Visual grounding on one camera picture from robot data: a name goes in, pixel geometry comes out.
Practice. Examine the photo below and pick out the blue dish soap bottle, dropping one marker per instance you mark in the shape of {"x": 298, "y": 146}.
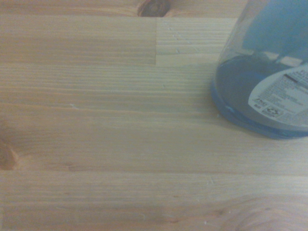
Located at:
{"x": 240, "y": 84}

